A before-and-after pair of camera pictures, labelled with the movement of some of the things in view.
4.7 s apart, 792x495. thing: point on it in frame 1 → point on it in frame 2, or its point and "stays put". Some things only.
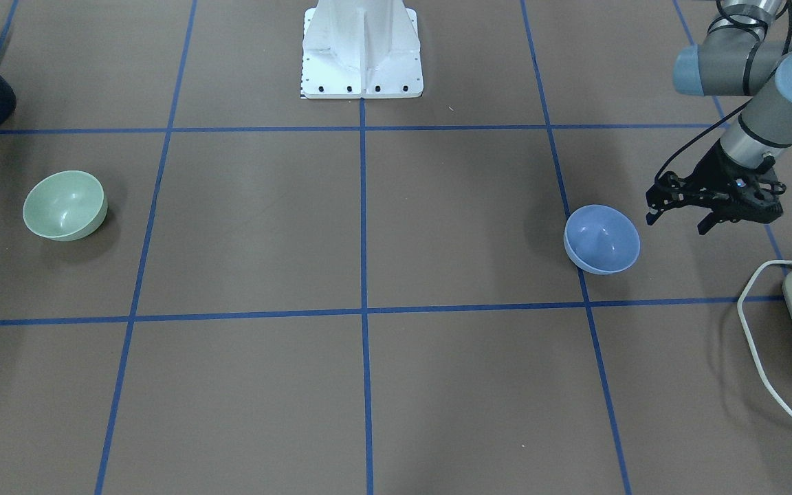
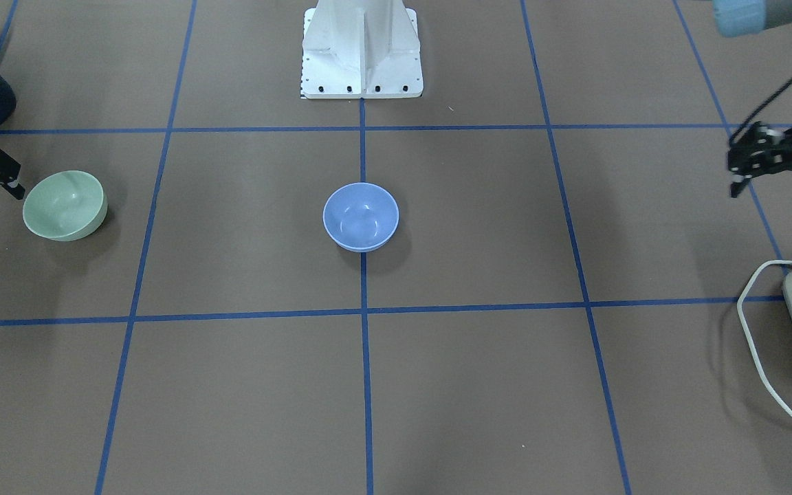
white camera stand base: x=361 y=49 stays put
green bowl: x=65 y=205 stays put
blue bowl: x=601 y=239 → x=361 y=216
